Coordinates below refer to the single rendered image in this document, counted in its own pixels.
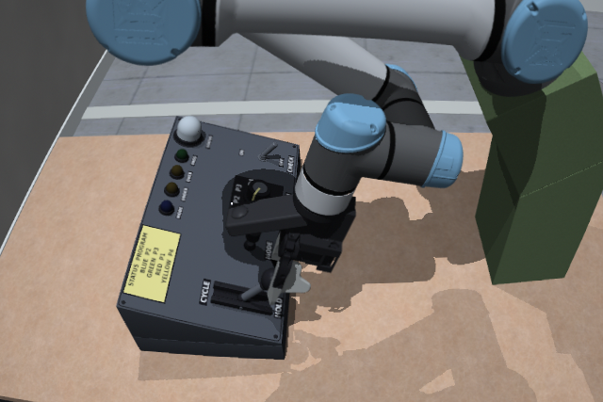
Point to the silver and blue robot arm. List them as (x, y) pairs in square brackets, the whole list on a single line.
[(536, 40)]

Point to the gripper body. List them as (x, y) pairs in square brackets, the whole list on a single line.
[(310, 244)]

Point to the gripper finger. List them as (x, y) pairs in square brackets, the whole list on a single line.
[(274, 257), (287, 278)]

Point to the dark grey control console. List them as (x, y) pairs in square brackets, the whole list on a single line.
[(175, 295)]

